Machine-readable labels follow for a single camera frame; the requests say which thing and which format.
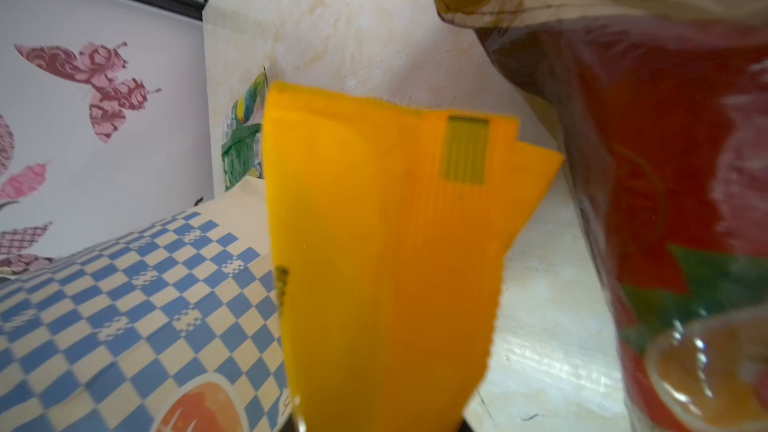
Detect red gold fruit snack bag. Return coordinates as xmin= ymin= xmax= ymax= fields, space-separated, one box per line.
xmin=434 ymin=0 xmax=767 ymax=431

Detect blue checkered paper bag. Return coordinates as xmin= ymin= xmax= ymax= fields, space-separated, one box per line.
xmin=1 ymin=177 xmax=291 ymax=431

